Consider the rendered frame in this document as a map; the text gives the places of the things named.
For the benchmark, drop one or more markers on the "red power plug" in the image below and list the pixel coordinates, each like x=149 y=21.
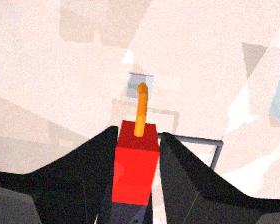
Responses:
x=136 y=155

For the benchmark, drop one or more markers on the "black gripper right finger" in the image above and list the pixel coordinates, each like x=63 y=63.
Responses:
x=195 y=194

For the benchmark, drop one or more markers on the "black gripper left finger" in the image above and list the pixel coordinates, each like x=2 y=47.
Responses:
x=68 y=191

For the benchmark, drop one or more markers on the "black rectangular post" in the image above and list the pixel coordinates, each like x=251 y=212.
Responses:
x=106 y=206

